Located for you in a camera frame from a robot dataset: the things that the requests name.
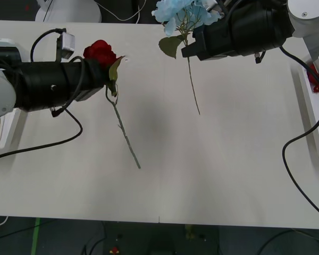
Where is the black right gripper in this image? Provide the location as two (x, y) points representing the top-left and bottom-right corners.
(181, 12), (238, 62)

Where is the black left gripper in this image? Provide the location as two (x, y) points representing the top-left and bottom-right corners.
(63, 57), (108, 103)

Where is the red rose with olive leaves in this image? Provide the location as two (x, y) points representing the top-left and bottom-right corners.
(82, 39), (141, 169)

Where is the red rose with dark-green leaves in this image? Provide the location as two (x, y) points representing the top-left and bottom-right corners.
(307, 63), (319, 94)

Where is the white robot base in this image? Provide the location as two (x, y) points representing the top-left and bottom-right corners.
(35, 0), (102, 23)

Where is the shallow white box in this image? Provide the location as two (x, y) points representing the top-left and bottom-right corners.
(291, 54), (319, 162)
(0, 37), (29, 149)

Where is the green floor tape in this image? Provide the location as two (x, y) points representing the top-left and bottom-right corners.
(29, 217), (41, 255)

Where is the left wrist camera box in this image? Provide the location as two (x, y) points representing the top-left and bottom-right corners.
(55, 28), (77, 61)

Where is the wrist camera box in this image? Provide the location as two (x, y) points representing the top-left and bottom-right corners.
(206, 0), (228, 14)
(55, 28), (77, 61)

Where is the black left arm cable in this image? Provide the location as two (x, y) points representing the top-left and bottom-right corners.
(0, 28), (85, 163)

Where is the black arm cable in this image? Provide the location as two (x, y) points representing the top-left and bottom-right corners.
(0, 28), (85, 163)
(278, 46), (319, 222)

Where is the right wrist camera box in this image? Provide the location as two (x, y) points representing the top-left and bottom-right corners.
(206, 0), (228, 14)

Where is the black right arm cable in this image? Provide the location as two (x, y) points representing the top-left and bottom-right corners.
(278, 46), (319, 222)

